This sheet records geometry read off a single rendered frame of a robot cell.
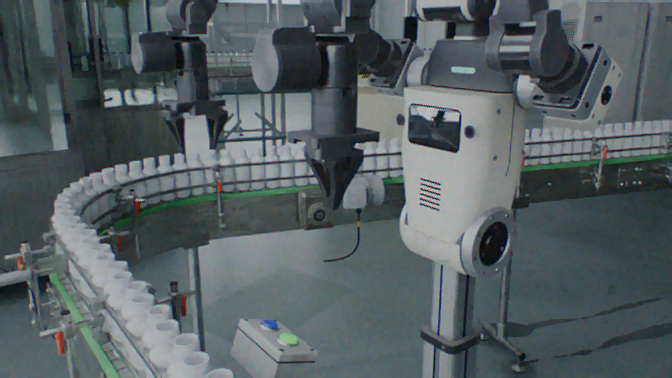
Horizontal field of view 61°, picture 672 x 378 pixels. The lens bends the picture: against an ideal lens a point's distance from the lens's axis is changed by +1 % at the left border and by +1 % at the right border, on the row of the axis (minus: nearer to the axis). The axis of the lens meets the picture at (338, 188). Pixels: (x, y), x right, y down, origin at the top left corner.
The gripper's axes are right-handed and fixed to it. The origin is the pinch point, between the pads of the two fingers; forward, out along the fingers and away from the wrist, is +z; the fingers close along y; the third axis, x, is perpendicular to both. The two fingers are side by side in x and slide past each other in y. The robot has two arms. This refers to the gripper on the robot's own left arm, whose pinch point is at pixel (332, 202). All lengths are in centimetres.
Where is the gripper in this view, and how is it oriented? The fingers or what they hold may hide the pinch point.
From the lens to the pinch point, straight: 71.8
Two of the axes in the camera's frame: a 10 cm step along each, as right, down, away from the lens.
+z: -0.2, 9.7, 2.5
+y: 8.1, -1.3, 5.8
